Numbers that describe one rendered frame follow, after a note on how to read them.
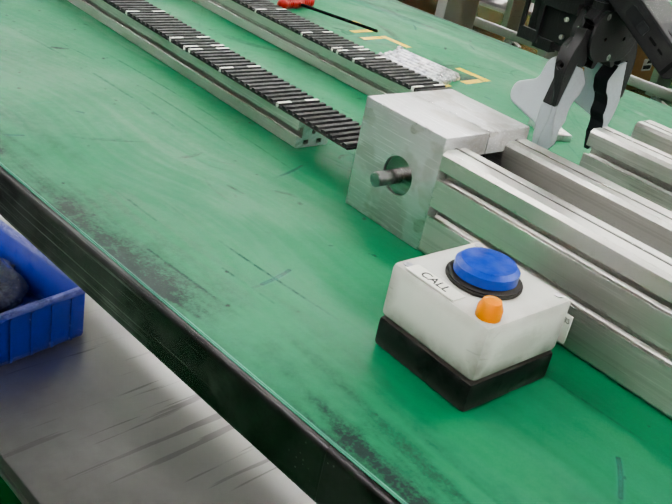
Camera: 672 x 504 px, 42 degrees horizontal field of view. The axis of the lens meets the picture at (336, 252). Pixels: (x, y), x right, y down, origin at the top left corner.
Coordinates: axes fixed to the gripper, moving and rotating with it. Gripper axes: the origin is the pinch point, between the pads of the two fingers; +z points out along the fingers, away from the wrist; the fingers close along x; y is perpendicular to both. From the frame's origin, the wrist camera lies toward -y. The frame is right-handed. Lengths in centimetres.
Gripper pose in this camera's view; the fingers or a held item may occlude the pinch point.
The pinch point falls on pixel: (570, 145)
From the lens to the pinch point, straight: 87.6
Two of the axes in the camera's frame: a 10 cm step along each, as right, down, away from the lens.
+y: -6.3, -4.6, 6.3
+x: -7.6, 1.8, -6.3
